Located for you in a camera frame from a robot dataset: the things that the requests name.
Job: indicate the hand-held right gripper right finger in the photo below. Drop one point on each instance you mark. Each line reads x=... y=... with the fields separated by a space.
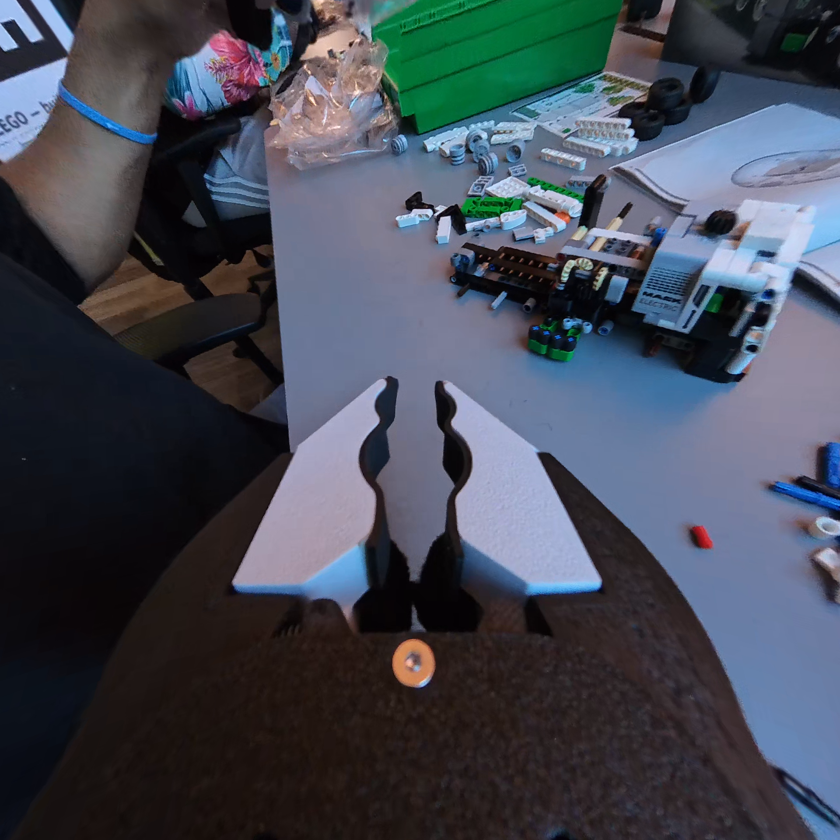
x=525 y=518

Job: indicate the green storage bin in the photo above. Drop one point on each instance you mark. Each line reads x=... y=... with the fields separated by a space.
x=492 y=59

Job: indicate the black office chair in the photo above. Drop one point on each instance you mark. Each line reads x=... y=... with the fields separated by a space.
x=197 y=321
x=190 y=197

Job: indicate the open instruction booklet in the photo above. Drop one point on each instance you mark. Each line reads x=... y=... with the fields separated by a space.
x=722 y=138

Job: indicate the blue wristband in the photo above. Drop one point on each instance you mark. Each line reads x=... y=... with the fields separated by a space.
x=105 y=121

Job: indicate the green and black lego subassembly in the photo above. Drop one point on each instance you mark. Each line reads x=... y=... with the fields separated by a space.
x=558 y=344

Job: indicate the printed marker placard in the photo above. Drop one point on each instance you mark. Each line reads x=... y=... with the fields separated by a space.
x=26 y=39

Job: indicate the green technic frame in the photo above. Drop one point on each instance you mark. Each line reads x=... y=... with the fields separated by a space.
x=489 y=207

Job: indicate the person's left hand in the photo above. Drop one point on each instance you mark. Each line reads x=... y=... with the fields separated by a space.
x=144 y=46

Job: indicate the black small lego connector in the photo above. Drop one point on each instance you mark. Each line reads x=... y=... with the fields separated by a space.
x=420 y=200

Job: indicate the dark brown lego bar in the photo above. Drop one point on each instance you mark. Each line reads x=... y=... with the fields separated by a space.
x=453 y=220

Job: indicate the small red lego piece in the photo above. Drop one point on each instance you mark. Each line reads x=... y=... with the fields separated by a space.
x=701 y=536

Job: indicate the pile of small lego pins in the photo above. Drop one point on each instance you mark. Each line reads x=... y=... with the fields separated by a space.
x=804 y=493

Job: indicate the green long thin beam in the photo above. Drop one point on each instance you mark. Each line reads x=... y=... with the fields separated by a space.
x=558 y=190

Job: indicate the group of grey wheel hubs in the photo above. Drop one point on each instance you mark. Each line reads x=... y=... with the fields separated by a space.
x=457 y=152

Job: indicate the partly built lego truck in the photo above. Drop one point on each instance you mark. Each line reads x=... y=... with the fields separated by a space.
x=682 y=282

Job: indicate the white large technic panel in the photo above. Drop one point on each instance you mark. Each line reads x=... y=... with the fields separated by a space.
x=441 y=139

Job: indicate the white long lego plate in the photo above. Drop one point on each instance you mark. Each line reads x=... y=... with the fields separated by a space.
x=515 y=131

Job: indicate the sticker sheet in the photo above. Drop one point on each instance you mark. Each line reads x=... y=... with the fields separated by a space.
x=577 y=98

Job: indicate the white small lego brick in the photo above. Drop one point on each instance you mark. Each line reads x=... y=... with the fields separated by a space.
x=415 y=220
x=444 y=229

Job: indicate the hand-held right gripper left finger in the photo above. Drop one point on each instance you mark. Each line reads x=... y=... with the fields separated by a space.
x=308 y=512

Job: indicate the person's left forearm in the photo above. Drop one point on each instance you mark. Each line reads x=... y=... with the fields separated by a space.
x=79 y=190

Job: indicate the group of white technic beams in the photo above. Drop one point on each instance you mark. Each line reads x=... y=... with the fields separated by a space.
x=600 y=128

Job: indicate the pile of black rubber tyres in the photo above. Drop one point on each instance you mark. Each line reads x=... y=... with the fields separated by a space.
x=666 y=95

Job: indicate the crumpled clear plastic bags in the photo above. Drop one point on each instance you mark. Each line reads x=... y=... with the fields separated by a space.
x=328 y=111

